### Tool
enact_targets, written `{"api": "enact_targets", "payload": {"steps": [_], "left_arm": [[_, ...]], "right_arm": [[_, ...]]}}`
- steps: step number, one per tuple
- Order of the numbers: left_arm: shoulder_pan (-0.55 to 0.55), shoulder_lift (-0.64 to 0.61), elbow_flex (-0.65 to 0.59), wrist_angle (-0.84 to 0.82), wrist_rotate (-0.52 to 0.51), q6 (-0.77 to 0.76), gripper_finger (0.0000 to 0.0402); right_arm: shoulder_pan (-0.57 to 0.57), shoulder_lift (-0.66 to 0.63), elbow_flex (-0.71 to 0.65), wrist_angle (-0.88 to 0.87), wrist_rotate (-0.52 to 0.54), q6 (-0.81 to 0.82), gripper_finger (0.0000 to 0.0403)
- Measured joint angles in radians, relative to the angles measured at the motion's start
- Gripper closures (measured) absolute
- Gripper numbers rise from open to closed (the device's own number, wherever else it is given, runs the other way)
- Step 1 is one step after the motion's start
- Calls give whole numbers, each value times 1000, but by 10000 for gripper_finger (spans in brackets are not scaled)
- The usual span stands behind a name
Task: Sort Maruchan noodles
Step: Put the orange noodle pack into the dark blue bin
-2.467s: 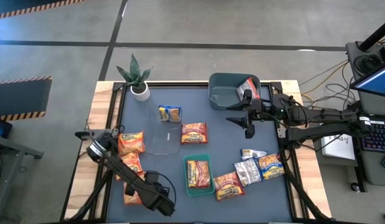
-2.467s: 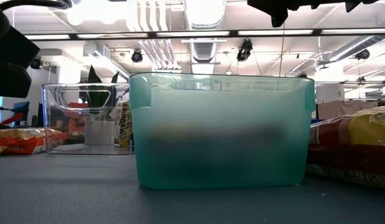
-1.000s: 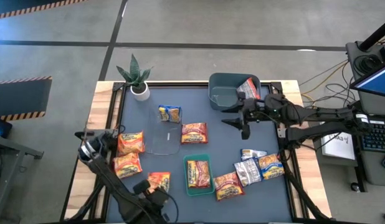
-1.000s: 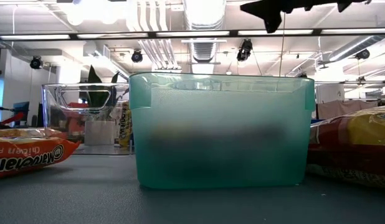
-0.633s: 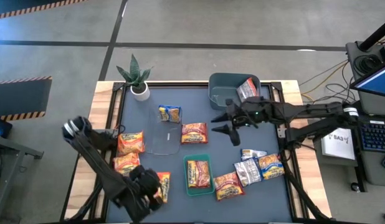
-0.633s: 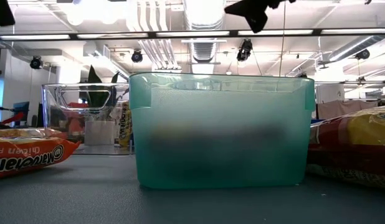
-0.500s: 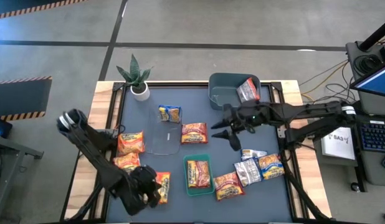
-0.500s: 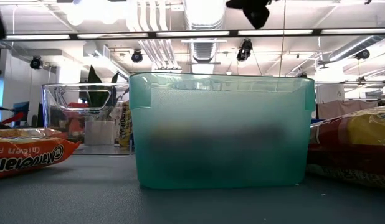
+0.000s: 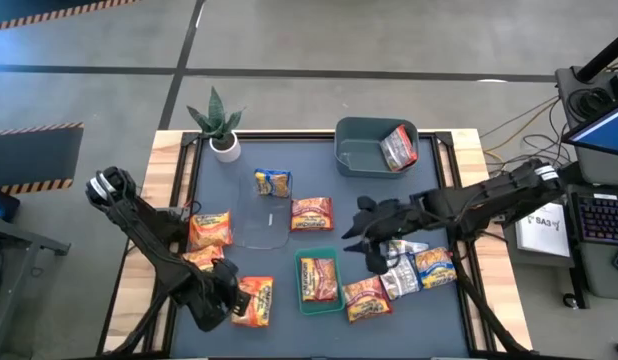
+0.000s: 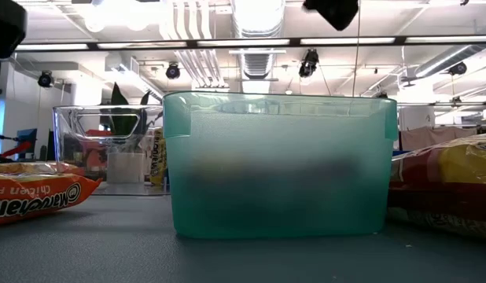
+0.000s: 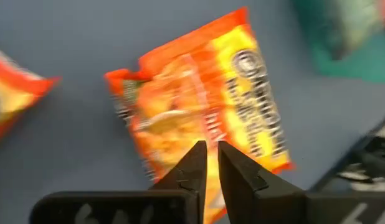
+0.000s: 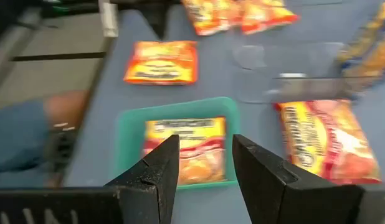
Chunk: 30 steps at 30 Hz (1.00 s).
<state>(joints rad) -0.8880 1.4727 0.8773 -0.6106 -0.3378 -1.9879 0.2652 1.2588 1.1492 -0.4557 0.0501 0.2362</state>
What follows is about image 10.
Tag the white LED light strip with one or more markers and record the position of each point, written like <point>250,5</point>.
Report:
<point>42,47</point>
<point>447,39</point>
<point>345,41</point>
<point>141,45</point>
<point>255,42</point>

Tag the black overhead crossbar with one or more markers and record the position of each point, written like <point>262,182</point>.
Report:
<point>400,40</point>

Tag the red slanted bar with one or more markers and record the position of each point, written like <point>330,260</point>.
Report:
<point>17,149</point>

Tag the grey-blue table mat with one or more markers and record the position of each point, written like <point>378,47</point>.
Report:
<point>109,251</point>

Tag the clear plastic bin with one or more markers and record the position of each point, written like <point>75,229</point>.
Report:
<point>70,157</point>

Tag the blue computer monitor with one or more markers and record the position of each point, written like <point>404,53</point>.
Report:
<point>27,137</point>

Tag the white ceiling air unit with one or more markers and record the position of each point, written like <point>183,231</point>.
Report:
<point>123,63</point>

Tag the small black ceiling device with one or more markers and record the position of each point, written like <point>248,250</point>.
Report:
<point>381,94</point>

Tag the black hanging ceiling device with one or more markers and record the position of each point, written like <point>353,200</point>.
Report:
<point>309,63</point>

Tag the teal translucent plastic bin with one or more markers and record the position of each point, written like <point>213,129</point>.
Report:
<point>278,177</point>

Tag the blue storage box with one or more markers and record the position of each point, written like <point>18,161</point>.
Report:
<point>398,153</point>

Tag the silver slanted ceiling duct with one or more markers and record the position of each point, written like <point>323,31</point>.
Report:
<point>455,59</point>

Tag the snake plant in white pot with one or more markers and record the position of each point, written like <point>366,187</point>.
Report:
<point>116,96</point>

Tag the red Maruchan noodle pack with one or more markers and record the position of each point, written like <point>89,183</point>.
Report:
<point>455,184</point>

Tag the beige cloth cover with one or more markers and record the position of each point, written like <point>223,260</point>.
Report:
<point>435,139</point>

